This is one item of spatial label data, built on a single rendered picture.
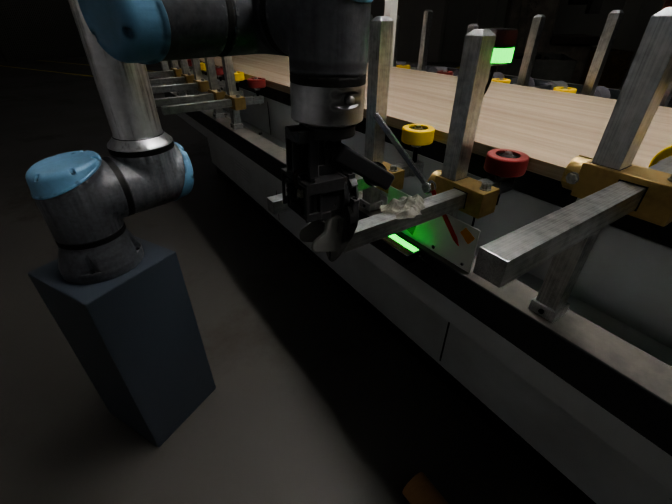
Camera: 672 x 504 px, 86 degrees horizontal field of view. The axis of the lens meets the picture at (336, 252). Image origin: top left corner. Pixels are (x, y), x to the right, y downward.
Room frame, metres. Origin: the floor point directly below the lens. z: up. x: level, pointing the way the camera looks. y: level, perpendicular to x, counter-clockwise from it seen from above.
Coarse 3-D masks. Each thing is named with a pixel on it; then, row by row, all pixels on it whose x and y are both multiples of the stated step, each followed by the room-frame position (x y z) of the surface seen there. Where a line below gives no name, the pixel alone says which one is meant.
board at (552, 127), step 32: (256, 64) 2.35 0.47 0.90; (288, 64) 2.35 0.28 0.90; (416, 96) 1.36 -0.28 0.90; (448, 96) 1.36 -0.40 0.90; (512, 96) 1.36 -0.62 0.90; (544, 96) 1.36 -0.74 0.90; (576, 96) 1.36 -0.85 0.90; (448, 128) 0.93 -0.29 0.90; (480, 128) 0.93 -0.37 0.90; (512, 128) 0.93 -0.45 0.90; (544, 128) 0.93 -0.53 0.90; (576, 128) 0.93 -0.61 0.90; (544, 160) 0.69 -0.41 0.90; (640, 160) 0.69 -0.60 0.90
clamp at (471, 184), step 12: (444, 180) 0.67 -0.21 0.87; (456, 180) 0.66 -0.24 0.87; (468, 180) 0.66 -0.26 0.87; (468, 192) 0.62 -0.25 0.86; (480, 192) 0.60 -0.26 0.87; (492, 192) 0.61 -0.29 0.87; (468, 204) 0.61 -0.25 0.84; (480, 204) 0.59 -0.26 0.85; (492, 204) 0.61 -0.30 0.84; (480, 216) 0.60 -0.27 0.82
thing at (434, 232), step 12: (396, 192) 0.78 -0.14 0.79; (420, 228) 0.70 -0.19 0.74; (432, 228) 0.68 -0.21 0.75; (444, 228) 0.65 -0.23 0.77; (456, 228) 0.63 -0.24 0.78; (468, 228) 0.60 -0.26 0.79; (420, 240) 0.70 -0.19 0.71; (432, 240) 0.67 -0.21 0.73; (444, 240) 0.65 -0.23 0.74; (444, 252) 0.64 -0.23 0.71; (456, 252) 0.62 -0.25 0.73; (468, 252) 0.59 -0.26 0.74; (456, 264) 0.61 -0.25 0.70; (468, 264) 0.59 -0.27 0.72
